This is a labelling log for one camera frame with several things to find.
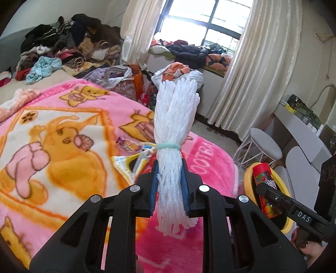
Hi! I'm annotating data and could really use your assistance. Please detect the right hand painted nails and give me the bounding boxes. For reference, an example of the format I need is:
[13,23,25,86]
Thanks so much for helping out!
[290,227,326,267]

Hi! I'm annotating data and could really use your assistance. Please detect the clothes pile on bed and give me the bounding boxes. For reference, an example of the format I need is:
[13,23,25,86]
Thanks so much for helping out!
[15,14,121,81]

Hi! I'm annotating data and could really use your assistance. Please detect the cream curtain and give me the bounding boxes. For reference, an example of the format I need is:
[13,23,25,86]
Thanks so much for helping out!
[120,0,163,68]
[206,1,302,140]

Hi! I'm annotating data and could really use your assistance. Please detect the window with dark frame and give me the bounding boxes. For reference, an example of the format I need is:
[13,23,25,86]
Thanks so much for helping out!
[154,0,253,54]

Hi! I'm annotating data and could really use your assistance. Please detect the orange bag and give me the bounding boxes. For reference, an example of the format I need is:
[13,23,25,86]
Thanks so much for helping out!
[129,65,143,100]

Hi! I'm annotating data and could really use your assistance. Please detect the dark green pouch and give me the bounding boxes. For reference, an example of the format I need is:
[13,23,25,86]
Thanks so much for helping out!
[287,94,321,129]

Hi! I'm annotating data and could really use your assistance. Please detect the red candy tube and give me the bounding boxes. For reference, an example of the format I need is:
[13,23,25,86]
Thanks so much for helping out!
[252,163,282,219]

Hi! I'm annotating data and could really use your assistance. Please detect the dinosaur print laundry basket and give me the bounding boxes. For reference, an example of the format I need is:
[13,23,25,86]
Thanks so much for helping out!
[141,85,158,111]

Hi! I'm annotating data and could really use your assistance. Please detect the arched vanity mirror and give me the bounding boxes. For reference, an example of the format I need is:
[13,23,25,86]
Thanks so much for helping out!
[310,84,335,111]

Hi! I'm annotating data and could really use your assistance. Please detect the left cream curtain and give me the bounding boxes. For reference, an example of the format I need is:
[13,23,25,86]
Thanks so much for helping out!
[120,0,163,68]

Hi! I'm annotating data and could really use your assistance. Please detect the dark clothes on windowsill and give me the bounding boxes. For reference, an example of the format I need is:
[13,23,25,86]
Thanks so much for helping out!
[149,39,232,75]

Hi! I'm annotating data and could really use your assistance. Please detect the yellow snack wrapper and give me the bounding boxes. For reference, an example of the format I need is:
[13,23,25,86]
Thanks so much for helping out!
[111,151,151,185]

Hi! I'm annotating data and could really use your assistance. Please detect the pink cartoon blanket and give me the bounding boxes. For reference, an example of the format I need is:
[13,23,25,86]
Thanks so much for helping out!
[1,80,237,272]

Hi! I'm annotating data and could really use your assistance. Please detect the white foam net bundle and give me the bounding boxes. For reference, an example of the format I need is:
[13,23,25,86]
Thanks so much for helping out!
[154,79,200,236]

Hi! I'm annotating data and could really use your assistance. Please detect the white vanity desk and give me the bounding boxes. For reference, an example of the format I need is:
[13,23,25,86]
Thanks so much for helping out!
[273,104,331,163]

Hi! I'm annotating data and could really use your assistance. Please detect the floral pink bag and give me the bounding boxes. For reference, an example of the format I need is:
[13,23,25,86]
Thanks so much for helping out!
[111,79,137,101]

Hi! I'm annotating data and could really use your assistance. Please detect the round grey stool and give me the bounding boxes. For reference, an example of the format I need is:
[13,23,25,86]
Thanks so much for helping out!
[233,128,282,168]

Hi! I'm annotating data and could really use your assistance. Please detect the grey white clothes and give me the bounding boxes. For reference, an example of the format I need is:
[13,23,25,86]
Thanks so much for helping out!
[83,65,132,90]

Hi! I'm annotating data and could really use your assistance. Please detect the purple candy wrapper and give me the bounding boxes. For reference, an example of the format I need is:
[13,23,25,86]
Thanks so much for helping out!
[116,136,155,153]

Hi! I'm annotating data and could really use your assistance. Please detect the light blue garment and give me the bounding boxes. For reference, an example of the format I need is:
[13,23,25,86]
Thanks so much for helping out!
[26,56,62,85]

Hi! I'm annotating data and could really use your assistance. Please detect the right cream curtain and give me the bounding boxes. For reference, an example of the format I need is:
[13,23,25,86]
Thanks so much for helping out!
[206,1,302,140]

